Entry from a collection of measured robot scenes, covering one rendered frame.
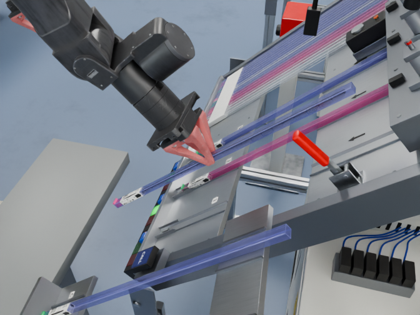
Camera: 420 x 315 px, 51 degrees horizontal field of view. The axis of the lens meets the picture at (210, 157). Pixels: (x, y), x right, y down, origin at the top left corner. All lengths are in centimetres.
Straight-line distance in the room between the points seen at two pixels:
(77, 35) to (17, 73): 235
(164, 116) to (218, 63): 215
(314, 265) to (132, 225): 101
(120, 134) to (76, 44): 171
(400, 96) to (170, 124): 31
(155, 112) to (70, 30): 16
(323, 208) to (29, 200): 82
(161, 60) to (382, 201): 33
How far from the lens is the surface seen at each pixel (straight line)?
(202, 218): 82
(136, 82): 63
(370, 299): 100
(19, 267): 109
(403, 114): 55
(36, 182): 125
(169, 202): 96
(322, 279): 100
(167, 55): 59
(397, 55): 67
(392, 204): 58
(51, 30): 58
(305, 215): 61
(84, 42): 58
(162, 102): 64
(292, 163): 209
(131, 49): 60
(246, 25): 322
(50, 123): 244
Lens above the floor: 145
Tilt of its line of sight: 44 degrees down
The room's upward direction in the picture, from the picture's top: straight up
